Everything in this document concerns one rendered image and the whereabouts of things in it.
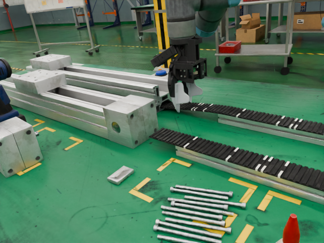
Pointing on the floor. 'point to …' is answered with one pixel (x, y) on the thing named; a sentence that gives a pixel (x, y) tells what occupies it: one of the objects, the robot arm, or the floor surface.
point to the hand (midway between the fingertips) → (182, 104)
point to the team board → (42, 5)
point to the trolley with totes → (235, 49)
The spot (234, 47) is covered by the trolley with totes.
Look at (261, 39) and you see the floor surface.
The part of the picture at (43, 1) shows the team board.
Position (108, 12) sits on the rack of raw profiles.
